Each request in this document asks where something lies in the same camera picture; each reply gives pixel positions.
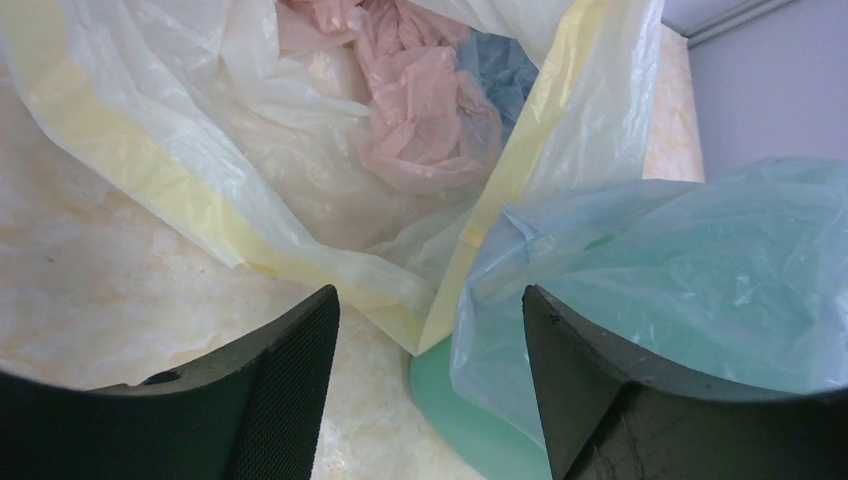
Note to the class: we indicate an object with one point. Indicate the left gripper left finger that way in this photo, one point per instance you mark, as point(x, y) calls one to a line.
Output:
point(251, 409)

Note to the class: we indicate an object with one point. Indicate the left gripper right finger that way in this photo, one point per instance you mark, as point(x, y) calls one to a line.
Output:
point(612, 409)

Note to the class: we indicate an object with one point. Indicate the green plastic trash bin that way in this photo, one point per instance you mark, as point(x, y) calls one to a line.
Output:
point(491, 446)

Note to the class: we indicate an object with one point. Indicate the light blue plastic bag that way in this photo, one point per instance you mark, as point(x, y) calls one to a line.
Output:
point(743, 277)

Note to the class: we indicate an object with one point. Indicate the translucent white yellow trash bag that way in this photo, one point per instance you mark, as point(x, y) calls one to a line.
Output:
point(194, 110)

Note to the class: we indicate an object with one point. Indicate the pink bag inside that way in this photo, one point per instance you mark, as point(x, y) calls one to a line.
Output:
point(432, 127)

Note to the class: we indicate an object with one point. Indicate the blue bag inside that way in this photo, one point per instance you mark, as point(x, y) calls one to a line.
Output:
point(504, 72)

